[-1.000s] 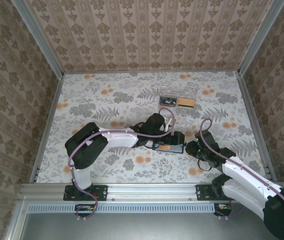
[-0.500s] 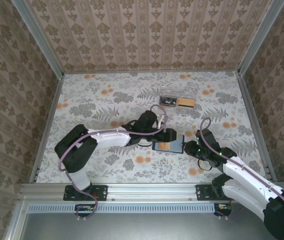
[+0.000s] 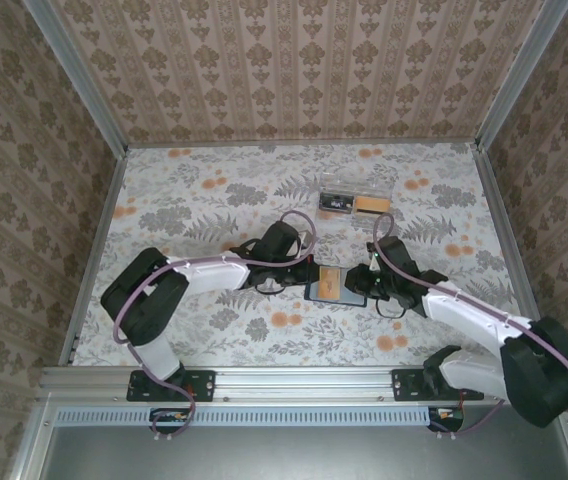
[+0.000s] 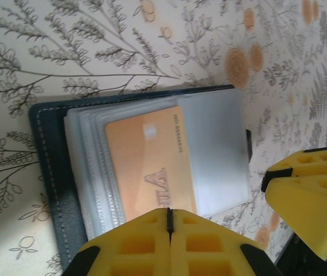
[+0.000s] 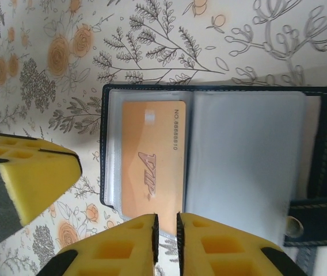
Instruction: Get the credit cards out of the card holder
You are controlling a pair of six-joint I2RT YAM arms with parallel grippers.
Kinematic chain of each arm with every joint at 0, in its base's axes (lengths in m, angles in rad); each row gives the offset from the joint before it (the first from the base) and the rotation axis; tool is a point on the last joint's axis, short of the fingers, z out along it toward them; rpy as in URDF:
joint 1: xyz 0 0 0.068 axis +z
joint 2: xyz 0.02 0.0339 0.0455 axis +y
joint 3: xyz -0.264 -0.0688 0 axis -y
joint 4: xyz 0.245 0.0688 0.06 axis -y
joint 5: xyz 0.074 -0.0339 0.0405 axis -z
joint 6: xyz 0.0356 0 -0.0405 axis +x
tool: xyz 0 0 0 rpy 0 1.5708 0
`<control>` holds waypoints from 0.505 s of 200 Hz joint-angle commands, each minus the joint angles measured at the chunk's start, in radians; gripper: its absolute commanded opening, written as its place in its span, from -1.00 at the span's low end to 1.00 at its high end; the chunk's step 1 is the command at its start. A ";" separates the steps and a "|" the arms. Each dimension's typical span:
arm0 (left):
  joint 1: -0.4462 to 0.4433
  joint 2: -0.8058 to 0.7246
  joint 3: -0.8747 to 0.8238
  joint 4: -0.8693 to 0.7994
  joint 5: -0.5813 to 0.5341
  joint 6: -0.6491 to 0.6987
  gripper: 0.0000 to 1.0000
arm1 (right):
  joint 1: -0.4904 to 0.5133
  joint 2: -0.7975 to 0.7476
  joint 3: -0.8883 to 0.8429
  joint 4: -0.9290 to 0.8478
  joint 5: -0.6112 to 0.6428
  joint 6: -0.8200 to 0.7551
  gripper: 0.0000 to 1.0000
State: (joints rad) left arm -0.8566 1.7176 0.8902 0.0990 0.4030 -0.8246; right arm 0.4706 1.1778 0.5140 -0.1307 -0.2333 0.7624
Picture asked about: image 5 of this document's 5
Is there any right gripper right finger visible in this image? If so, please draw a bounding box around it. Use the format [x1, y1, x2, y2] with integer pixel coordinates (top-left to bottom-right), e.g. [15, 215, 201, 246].
[176, 212, 310, 276]

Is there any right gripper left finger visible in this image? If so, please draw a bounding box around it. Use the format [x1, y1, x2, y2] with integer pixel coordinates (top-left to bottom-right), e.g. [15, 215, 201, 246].
[41, 212, 160, 276]

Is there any navy blue card holder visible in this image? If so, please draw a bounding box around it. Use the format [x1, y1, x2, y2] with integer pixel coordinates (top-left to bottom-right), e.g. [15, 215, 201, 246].
[101, 83, 327, 248]

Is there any gold VIP card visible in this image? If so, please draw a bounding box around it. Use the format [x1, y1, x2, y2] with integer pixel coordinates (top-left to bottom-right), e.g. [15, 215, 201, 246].
[121, 99, 187, 231]

